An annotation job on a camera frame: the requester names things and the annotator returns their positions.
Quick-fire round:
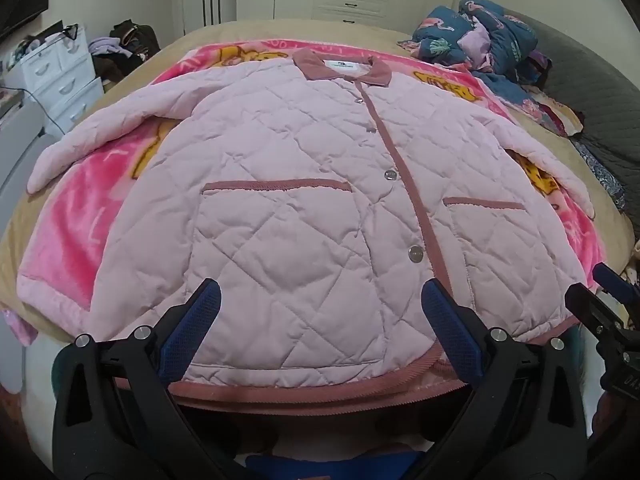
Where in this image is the white drawer cabinet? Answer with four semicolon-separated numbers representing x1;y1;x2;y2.
5;27;105;136

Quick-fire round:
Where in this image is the black cable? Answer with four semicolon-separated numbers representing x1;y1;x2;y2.
0;86;67;137

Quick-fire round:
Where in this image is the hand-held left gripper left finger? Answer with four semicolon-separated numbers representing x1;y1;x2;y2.
52;277;236;480

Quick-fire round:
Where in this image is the grey padded headboard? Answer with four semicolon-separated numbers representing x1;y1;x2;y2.
500;10;640;183

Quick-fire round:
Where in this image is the blue cloth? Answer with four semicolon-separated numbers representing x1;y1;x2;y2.
244;451;427;480

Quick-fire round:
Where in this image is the dark blue patterned pillow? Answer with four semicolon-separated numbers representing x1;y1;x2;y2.
570;137;627;212

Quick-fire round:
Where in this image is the blue flamingo print quilt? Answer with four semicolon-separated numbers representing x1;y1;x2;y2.
397;0;585;137

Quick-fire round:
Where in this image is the pink printed blanket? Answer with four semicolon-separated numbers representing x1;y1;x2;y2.
15;35;606;403

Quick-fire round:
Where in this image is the bed with beige sheet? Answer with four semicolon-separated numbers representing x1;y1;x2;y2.
0;20;637;356

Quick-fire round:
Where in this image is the pink quilted jacket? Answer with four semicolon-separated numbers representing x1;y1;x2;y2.
27;49;596;403

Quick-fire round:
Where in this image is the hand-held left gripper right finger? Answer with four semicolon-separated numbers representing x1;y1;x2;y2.
414;277;589;480

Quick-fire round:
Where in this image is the grey padded furniture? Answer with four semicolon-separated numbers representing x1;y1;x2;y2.
0;102;52;203

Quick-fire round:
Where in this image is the purple clothes pile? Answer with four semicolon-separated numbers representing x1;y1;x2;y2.
88;36;134;59

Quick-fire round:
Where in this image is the light pink cloth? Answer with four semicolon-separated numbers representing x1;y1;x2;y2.
0;309;40;347

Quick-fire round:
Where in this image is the dark brown bag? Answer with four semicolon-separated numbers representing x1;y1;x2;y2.
109;20;162;63

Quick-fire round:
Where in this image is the clutter on drawer cabinet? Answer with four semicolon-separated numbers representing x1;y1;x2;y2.
1;21;81;70

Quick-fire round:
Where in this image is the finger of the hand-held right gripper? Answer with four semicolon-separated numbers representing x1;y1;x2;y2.
565;282;627;345
592;262;640;307

